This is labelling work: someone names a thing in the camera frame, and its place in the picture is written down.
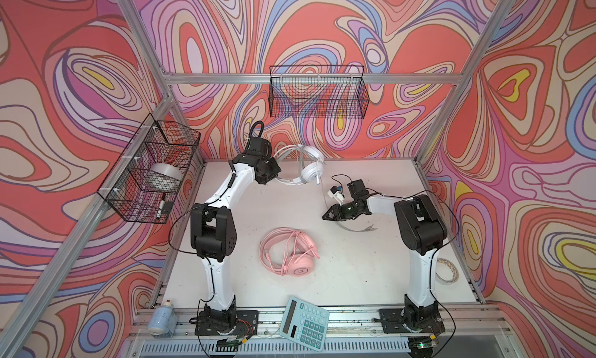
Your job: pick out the pink headphones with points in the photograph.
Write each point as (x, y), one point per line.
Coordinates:
(299, 253)

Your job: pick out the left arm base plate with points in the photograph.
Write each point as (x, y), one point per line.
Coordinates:
(226, 323)

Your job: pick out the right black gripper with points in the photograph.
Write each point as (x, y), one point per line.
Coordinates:
(337, 213)

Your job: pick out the black wire basket left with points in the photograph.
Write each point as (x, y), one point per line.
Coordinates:
(156, 162)

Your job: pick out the black wire basket back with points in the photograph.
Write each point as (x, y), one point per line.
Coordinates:
(309, 91)

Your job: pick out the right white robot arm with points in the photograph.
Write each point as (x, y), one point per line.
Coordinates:
(421, 230)

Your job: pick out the teal calculator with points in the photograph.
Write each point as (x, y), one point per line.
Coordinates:
(305, 324)

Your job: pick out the black wire basket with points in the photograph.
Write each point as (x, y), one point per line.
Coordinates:
(156, 162)
(309, 91)

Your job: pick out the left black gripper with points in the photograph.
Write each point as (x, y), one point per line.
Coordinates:
(275, 169)

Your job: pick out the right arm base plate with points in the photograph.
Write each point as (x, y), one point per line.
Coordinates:
(393, 322)

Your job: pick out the white headphones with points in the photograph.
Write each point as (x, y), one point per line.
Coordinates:
(310, 164)

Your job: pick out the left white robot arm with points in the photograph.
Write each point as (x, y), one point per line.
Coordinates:
(213, 234)

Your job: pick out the white tape roll on table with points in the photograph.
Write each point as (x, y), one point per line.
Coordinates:
(446, 272)

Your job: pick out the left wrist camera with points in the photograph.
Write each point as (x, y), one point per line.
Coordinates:
(257, 145)

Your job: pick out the grey tape roll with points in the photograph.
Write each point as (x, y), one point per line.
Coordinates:
(164, 178)

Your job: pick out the black marker in basket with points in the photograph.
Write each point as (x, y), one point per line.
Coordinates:
(161, 209)

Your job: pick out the blue-white cylinder can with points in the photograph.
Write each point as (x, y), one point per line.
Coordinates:
(163, 322)

